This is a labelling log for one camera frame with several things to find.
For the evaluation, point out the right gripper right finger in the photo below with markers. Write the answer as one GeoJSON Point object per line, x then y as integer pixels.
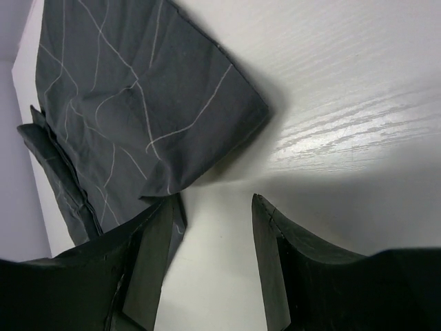
{"type": "Point", "coordinates": [308, 283]}

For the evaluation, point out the dark plaid cloth napkin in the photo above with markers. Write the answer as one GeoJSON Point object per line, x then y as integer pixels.
{"type": "Point", "coordinates": [135, 104]}

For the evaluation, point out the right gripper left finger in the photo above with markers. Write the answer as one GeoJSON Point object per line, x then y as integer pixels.
{"type": "Point", "coordinates": [113, 282]}

